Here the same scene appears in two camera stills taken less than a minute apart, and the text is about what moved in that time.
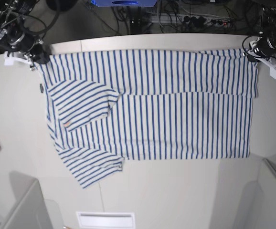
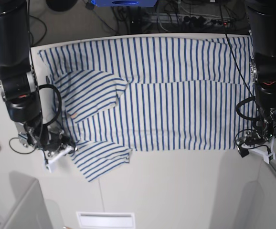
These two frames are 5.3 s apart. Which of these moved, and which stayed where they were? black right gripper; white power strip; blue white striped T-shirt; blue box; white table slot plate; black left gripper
Moved: black left gripper; blue white striped T-shirt; black right gripper
Stayed: white table slot plate; blue box; white power strip
